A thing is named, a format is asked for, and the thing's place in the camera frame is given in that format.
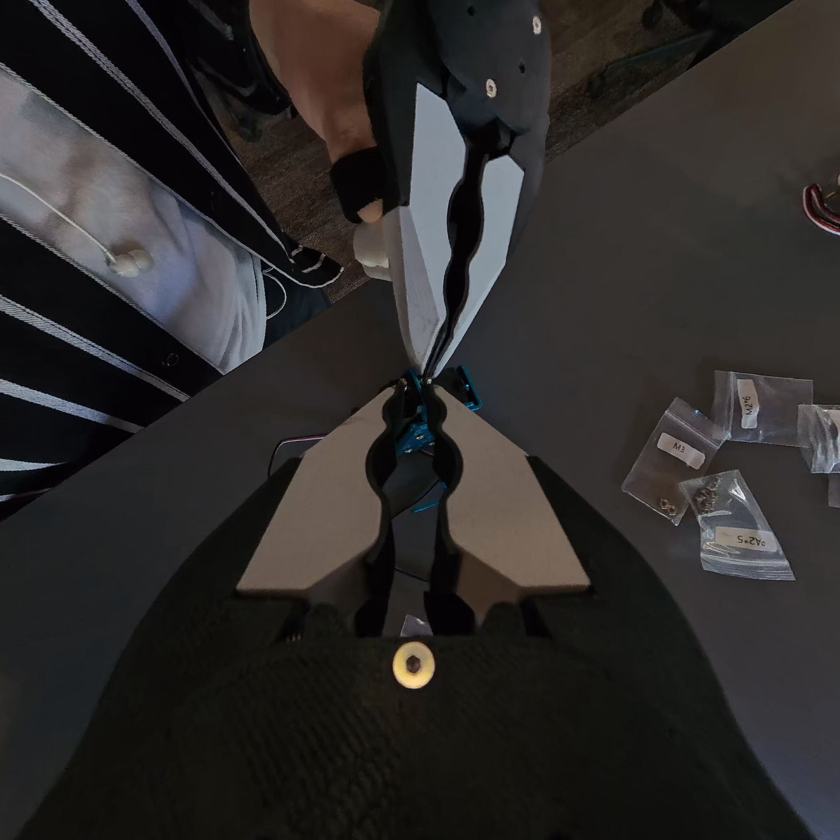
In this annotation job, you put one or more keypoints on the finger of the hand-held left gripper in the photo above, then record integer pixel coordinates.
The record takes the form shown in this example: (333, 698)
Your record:
(499, 210)
(426, 197)

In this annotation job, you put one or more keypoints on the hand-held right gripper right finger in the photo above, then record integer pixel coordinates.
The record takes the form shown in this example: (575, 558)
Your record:
(518, 525)

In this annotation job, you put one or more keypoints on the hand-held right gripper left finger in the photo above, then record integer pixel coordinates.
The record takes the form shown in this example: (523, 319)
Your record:
(308, 525)

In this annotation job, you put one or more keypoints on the blue servo bracket assembly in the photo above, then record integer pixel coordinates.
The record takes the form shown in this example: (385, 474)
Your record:
(413, 420)

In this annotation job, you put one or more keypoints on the person's left hand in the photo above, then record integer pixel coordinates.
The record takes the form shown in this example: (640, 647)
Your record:
(321, 72)

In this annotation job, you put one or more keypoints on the small clear plastic bag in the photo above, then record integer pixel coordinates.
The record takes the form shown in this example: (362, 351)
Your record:
(761, 407)
(835, 491)
(415, 627)
(820, 436)

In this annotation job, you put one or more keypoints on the clear bag with two nuts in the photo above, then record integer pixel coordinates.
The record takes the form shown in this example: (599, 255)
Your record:
(669, 459)

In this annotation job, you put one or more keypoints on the black chair base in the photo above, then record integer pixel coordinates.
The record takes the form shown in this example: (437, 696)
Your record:
(656, 62)

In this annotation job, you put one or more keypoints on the clear bag of small screws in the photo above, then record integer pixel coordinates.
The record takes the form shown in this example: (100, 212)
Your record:
(735, 525)

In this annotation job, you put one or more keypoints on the person's white shirt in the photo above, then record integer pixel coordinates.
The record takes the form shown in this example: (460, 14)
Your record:
(164, 216)

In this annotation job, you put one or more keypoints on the person in striped shirt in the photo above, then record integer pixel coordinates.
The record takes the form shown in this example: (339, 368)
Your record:
(79, 367)

